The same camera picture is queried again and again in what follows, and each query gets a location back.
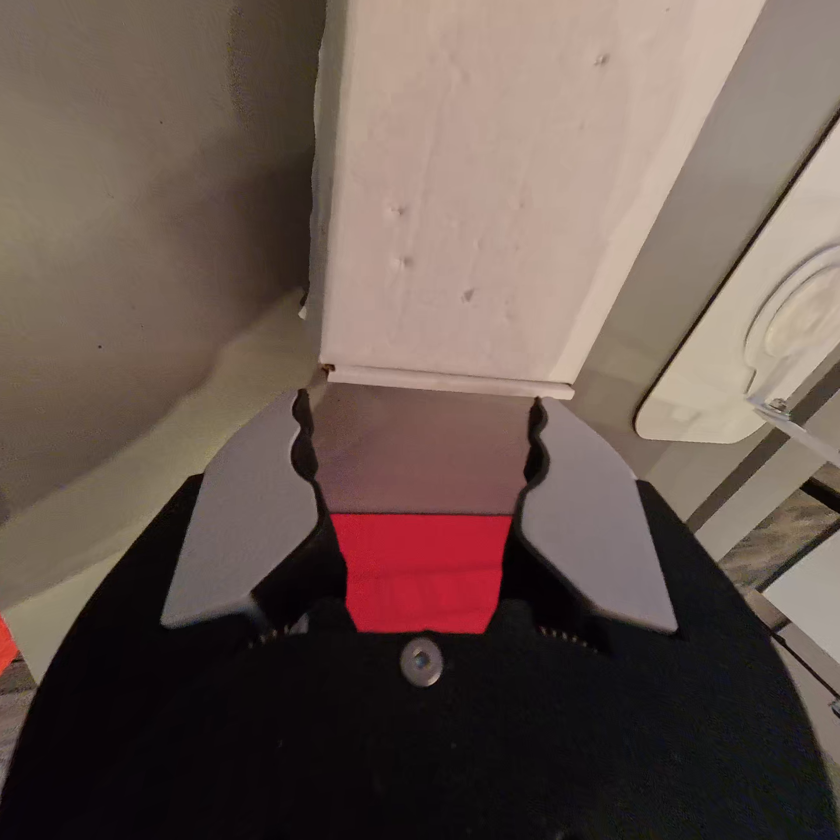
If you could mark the white rounded board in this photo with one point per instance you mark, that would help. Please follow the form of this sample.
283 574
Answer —
715 367

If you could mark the orange object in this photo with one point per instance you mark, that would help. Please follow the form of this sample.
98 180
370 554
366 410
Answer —
5 643

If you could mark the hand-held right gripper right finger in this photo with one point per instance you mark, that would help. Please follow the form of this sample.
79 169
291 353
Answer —
590 505

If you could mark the grey metal frame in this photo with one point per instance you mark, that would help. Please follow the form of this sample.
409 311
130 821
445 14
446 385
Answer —
754 479

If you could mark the red cube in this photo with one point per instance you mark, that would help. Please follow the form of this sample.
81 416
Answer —
420 571

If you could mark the white cardboard box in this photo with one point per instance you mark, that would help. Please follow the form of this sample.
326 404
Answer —
492 197

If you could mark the metal bracket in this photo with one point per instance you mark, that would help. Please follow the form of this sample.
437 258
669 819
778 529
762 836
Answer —
787 417

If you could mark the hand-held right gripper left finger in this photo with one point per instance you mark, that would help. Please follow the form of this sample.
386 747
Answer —
249 499

